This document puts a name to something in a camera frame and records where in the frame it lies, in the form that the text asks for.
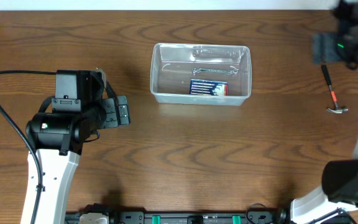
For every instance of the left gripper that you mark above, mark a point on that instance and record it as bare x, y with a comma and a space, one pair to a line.
110, 120

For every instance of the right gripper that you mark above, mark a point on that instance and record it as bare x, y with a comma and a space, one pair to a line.
329, 53

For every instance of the small claw hammer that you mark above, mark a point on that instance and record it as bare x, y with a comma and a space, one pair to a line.
337, 109

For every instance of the silver wrench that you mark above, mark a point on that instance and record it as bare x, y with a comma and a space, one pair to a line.
210, 70

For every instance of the blue drill bit case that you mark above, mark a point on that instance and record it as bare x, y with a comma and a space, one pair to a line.
208, 87

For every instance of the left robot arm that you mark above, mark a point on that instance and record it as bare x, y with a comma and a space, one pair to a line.
57, 139

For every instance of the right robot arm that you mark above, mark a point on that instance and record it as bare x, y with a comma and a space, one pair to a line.
337, 196

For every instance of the clear plastic container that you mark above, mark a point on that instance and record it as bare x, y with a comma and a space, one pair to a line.
171, 66

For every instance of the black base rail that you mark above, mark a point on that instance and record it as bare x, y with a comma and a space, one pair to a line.
257, 213

